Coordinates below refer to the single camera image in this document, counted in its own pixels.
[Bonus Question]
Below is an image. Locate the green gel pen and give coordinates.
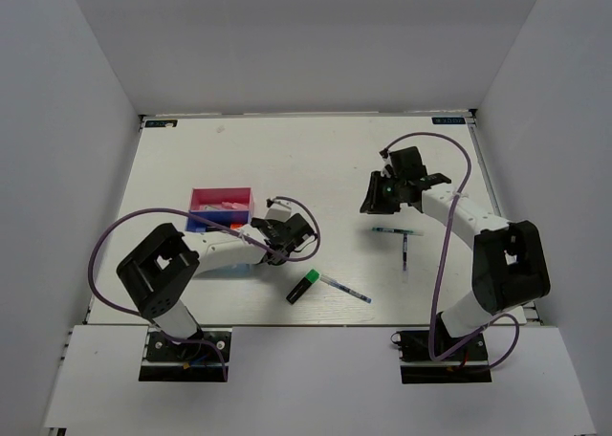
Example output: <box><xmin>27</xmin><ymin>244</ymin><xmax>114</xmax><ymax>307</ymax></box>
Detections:
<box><xmin>371</xmin><ymin>227</ymin><xmax>425</xmax><ymax>236</ymax></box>

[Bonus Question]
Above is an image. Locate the blue label sticker left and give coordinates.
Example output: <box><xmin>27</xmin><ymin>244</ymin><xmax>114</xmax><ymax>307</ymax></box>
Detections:
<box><xmin>144</xmin><ymin>120</ymin><xmax>178</xmax><ymax>128</ymax></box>

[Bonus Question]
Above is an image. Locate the blue gel pen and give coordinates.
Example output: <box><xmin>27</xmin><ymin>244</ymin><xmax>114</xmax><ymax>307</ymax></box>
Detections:
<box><xmin>319</xmin><ymin>274</ymin><xmax>372</xmax><ymax>304</ymax></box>

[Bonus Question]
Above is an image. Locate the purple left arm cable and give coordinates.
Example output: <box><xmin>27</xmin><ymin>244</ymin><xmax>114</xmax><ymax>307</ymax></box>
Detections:
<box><xmin>89</xmin><ymin>195</ymin><xmax>322</xmax><ymax>382</ymax></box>

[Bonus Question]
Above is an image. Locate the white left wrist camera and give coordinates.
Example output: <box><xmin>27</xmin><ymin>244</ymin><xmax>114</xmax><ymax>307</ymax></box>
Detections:
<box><xmin>265</xmin><ymin>198</ymin><xmax>292</xmax><ymax>223</ymax></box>

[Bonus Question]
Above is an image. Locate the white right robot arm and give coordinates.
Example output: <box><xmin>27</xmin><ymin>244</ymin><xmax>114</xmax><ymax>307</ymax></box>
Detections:
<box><xmin>376</xmin><ymin>146</ymin><xmax>551</xmax><ymax>361</ymax></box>

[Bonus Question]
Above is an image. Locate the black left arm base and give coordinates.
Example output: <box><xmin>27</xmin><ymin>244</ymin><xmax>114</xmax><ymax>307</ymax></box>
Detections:
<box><xmin>139</xmin><ymin>329</ymin><xmax>232</xmax><ymax>383</ymax></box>

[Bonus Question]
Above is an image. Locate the purple gel pen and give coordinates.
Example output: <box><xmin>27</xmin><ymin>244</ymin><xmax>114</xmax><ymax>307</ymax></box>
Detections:
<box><xmin>402</xmin><ymin>233</ymin><xmax>408</xmax><ymax>272</ymax></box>

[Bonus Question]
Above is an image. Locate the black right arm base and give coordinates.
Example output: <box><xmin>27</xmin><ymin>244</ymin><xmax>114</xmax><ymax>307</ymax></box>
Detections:
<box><xmin>389</xmin><ymin>328</ymin><xmax>493</xmax><ymax>385</ymax></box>

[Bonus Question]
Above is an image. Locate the blue label sticker right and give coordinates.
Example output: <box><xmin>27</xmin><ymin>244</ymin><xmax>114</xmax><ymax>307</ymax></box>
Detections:
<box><xmin>431</xmin><ymin>116</ymin><xmax>466</xmax><ymax>125</ymax></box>

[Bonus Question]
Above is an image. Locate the pink blue sorting tray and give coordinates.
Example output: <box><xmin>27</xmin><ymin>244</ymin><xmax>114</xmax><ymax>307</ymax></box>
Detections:
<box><xmin>184</xmin><ymin>185</ymin><xmax>258</xmax><ymax>279</ymax></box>

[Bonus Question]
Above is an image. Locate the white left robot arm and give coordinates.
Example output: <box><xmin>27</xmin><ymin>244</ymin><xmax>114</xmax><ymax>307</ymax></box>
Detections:
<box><xmin>116</xmin><ymin>196</ymin><xmax>320</xmax><ymax>359</ymax></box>

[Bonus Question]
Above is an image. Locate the blue label sticker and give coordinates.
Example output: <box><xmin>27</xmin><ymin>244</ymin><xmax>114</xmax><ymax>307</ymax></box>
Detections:
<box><xmin>144</xmin><ymin>120</ymin><xmax>178</xmax><ymax>128</ymax></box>
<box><xmin>431</xmin><ymin>116</ymin><xmax>466</xmax><ymax>125</ymax></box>

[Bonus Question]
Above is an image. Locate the green cap black highlighter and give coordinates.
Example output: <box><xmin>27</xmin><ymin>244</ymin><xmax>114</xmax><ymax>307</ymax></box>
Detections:
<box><xmin>286</xmin><ymin>270</ymin><xmax>320</xmax><ymax>305</ymax></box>

